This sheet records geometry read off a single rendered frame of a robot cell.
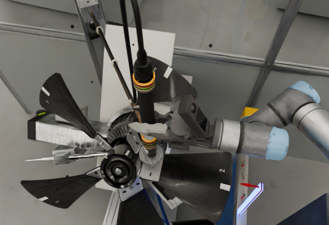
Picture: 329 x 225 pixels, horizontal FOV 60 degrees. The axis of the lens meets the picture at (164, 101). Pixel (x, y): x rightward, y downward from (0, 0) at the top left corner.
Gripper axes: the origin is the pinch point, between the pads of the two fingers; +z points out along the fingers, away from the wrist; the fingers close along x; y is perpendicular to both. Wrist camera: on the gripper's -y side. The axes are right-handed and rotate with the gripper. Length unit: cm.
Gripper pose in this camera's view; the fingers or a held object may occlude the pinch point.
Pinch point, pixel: (135, 115)
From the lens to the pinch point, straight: 68.3
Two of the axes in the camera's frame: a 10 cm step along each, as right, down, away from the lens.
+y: 0.0, 5.6, 8.3
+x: 1.9, -8.1, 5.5
